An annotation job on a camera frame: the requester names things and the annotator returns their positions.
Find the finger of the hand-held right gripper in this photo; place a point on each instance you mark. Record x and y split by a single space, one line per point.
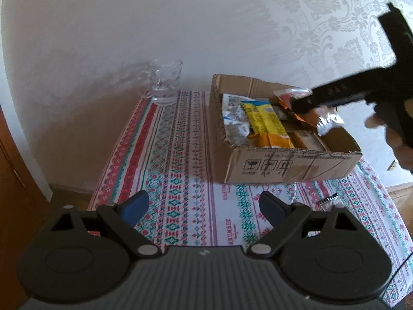
322 103
348 82

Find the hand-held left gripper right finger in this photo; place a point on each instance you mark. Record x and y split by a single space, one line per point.
269 205

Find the brown wooden door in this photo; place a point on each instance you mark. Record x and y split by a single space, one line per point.
16 200

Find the person's right hand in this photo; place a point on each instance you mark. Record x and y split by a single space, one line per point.
398 148

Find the patterned red green tablecloth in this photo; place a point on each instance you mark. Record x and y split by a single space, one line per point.
180 168

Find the silver and blue snack packet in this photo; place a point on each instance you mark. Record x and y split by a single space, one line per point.
235 121

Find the orange and yellow snack packet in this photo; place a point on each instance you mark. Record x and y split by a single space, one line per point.
274 140

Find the cardboard box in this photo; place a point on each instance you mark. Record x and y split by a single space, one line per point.
274 168

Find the clear glass mug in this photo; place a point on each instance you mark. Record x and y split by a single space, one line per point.
164 80

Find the dark clear snack packet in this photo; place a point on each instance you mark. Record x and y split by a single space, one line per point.
282 114

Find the brown snack packet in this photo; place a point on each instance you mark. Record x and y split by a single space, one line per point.
306 139

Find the orange crinkly snack packet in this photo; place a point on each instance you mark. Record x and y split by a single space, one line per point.
311 119

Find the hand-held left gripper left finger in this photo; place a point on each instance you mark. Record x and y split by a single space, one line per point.
135 205

